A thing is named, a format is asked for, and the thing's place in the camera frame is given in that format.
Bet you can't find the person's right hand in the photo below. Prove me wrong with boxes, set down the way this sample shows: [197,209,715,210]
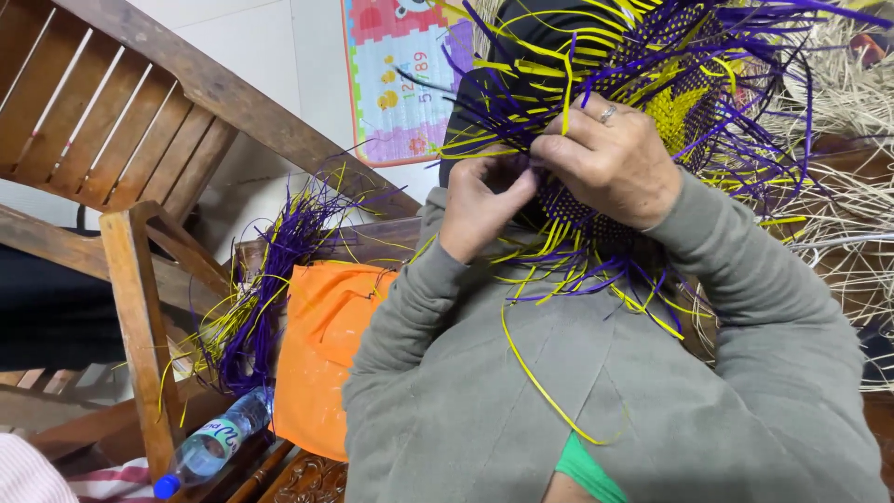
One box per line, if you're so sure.
[529,93,684,232]

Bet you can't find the bundle of purple yellow strips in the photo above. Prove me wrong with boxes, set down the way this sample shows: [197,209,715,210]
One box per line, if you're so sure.
[157,164,407,428]

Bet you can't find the purple and yellow woven piece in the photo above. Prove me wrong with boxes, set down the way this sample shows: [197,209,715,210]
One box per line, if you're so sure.
[394,0,894,342]

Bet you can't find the loose yellow strip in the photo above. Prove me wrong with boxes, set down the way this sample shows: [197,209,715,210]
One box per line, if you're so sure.
[499,304,627,447]

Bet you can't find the carved wooden furniture panel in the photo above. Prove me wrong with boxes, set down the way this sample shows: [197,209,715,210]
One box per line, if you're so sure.
[227,440,350,503]

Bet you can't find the brown wooden slatted chair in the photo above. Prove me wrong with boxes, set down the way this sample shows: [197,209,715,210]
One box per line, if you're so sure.
[0,0,424,503]

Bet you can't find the colourful children's play mat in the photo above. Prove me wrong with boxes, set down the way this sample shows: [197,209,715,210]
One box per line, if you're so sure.
[340,0,484,169]

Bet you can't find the orange cloth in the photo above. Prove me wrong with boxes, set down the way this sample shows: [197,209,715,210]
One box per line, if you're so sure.
[271,261,400,462]

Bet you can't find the pink striped cloth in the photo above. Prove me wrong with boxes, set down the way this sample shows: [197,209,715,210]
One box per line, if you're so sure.
[0,432,156,503]

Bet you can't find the clear water bottle blue cap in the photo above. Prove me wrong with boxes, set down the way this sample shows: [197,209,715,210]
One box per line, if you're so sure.
[152,387,275,501]

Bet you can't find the person's green undershirt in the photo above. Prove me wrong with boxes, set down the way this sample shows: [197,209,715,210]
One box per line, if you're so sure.
[555,431,630,503]

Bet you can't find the heap of natural straw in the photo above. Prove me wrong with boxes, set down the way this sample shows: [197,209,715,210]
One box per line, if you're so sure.
[691,0,894,394]

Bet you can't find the person's left hand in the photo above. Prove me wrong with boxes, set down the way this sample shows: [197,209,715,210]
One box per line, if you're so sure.
[439,149,539,265]

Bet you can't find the person's grey sweater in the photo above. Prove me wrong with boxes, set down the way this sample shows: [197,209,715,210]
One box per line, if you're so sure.
[341,187,892,503]

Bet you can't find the person's black trousers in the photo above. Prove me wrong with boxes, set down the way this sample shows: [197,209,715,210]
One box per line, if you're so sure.
[438,0,633,188]

